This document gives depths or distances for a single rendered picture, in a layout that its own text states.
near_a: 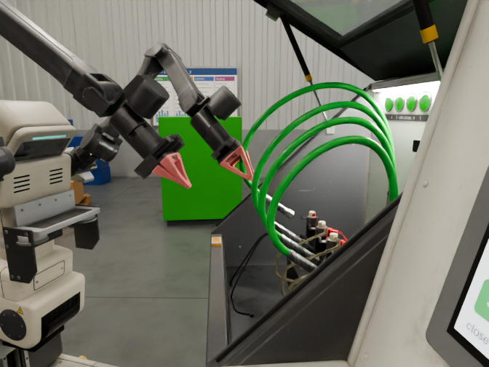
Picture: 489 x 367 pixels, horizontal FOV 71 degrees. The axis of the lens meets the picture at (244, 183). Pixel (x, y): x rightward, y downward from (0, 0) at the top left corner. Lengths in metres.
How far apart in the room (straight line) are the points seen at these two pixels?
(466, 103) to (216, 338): 0.54
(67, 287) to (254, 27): 6.64
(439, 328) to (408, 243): 0.11
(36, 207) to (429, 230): 1.03
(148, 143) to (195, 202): 3.49
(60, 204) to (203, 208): 3.06
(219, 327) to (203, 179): 3.46
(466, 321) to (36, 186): 1.10
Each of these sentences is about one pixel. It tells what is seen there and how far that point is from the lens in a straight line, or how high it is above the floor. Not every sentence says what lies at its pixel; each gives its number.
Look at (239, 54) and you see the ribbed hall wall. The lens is 7.36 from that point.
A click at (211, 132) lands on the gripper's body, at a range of 0.83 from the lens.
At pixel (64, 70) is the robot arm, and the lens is 0.78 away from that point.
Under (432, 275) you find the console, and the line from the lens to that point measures 0.46.
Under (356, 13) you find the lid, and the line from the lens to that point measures 0.97.
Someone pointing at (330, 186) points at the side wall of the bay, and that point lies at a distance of 1.21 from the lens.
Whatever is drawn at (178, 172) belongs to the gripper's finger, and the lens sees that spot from 0.70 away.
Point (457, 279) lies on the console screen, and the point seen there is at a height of 1.19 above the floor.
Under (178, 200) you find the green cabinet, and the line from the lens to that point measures 4.17.
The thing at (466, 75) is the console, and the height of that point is 1.40.
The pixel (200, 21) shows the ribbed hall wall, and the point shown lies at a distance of 7.54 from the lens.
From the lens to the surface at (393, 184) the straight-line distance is 0.65.
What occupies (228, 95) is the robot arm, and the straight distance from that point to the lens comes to 0.83.
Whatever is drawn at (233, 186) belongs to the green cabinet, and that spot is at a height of 0.48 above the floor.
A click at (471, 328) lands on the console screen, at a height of 1.16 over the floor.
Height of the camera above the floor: 1.36
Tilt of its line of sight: 12 degrees down
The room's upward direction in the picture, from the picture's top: straight up
